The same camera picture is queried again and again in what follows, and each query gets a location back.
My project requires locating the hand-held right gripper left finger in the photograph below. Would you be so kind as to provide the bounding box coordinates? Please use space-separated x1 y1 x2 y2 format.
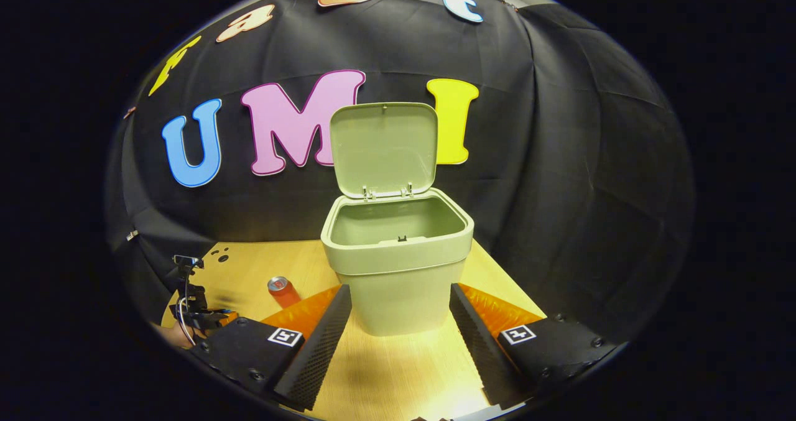
185 284 353 412

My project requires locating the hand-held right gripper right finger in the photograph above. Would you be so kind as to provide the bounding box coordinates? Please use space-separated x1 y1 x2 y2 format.
448 283 616 410

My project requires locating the wooden desktop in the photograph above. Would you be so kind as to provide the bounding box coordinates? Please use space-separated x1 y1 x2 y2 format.
160 239 548 421

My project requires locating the green desktop garbage bin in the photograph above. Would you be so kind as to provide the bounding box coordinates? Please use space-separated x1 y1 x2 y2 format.
320 102 475 337

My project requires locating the red pop can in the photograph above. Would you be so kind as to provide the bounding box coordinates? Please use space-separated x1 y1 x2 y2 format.
267 275 303 310

